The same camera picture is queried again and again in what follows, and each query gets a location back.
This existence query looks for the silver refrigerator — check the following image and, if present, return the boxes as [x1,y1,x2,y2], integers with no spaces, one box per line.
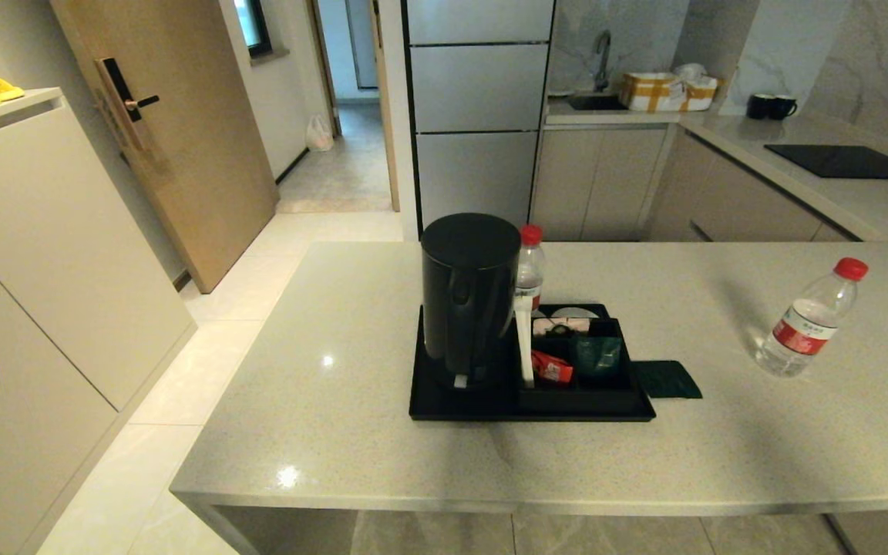
[402,0,557,232]

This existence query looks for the dark green tea packet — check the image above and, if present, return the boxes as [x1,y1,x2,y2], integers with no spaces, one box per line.
[573,335,624,378]
[632,360,703,400]

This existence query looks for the cardboard box yellow tape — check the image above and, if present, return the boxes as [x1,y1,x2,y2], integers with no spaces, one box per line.
[618,72,722,113]

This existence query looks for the cream tall cabinet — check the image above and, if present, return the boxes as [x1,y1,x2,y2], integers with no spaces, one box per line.
[0,87,198,555]

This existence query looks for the beige kitchen counter cabinets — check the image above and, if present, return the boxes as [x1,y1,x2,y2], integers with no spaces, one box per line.
[529,108,888,244]

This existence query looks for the black electric kettle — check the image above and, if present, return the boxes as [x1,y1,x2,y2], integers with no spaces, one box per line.
[421,214,523,391]

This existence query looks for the black gold door lock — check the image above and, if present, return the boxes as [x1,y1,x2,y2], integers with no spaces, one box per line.
[95,56,161,153]

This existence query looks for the clear water bottle red cap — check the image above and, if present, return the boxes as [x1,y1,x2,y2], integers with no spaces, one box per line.
[755,257,870,378]
[516,224,547,313]

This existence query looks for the dark kitchen sink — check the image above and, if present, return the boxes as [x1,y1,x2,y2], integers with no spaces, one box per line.
[567,92,630,111]

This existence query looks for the black compartment organizer box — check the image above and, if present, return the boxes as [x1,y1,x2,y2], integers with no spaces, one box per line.
[519,314,643,414]

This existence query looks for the black induction cooktop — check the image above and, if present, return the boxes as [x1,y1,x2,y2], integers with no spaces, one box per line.
[764,144,888,181]

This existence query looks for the white tied plastic bag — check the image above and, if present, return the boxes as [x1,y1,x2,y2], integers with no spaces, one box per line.
[306,113,335,152]

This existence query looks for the dark framed window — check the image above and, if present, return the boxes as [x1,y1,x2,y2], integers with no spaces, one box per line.
[234,0,273,59]

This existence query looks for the chrome kitchen faucet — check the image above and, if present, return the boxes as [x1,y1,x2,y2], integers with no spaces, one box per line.
[594,29,613,92]

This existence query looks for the white brown sachet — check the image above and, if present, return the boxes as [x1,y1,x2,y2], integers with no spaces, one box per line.
[533,316,591,338]

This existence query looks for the black rectangular serving tray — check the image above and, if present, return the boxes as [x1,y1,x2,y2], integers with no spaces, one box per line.
[409,303,657,422]

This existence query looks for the light wooden door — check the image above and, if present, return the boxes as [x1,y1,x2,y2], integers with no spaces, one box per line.
[49,0,279,294]

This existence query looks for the white upright paper sleeve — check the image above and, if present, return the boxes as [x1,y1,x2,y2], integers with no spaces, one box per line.
[513,297,537,388]

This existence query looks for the red tea packet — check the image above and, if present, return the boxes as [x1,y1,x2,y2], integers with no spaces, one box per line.
[530,349,574,385]

